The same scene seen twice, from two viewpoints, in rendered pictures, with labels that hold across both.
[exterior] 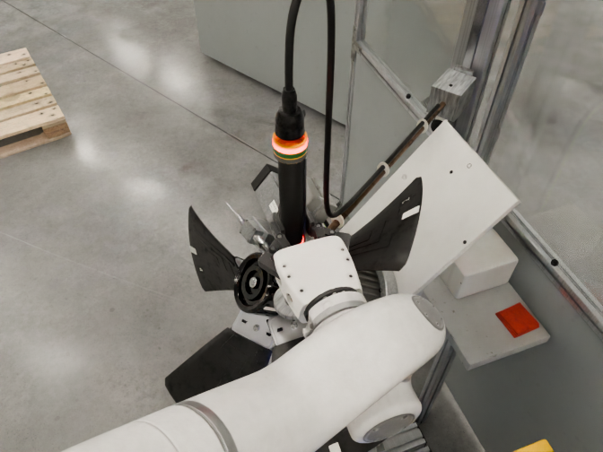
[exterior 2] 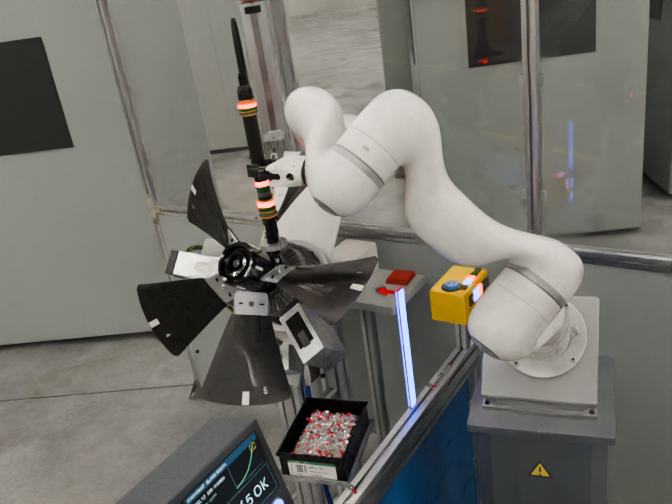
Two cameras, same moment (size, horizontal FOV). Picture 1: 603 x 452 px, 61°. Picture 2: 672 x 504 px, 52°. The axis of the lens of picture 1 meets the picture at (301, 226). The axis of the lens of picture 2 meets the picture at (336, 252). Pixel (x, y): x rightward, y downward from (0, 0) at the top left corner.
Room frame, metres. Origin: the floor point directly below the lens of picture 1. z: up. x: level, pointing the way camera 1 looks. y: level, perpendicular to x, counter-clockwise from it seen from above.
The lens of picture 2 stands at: (-0.91, 0.80, 1.92)
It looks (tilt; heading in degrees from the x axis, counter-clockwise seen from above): 24 degrees down; 326
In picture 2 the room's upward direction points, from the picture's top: 9 degrees counter-clockwise
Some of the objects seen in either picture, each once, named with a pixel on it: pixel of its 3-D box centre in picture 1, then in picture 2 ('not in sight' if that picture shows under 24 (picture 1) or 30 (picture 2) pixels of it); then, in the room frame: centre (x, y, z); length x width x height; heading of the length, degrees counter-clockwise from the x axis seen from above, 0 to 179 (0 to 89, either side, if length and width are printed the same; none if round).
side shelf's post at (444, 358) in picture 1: (439, 369); (378, 390); (0.80, -0.46, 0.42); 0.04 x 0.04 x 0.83; 20
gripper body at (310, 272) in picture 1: (319, 280); (295, 170); (0.41, -0.02, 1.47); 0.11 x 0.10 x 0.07; 20
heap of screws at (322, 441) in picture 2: not in sight; (325, 440); (0.26, 0.11, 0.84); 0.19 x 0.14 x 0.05; 125
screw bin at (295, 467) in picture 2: not in sight; (325, 437); (0.27, 0.11, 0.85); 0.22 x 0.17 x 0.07; 125
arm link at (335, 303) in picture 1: (336, 318); not in sight; (0.35, -0.04, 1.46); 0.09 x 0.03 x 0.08; 110
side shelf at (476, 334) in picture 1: (470, 297); (363, 287); (0.80, -0.46, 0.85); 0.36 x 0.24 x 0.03; 20
